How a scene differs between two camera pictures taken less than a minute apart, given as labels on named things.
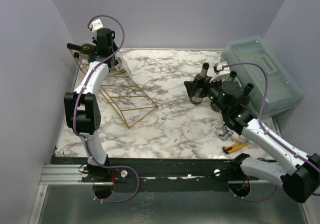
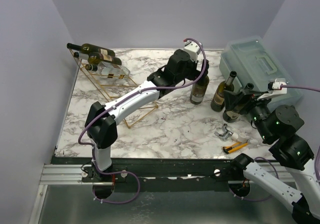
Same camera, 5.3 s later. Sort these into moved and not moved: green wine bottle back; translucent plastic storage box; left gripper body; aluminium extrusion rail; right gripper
Moved: left gripper body; right gripper
Not moved: green wine bottle back; translucent plastic storage box; aluminium extrusion rail
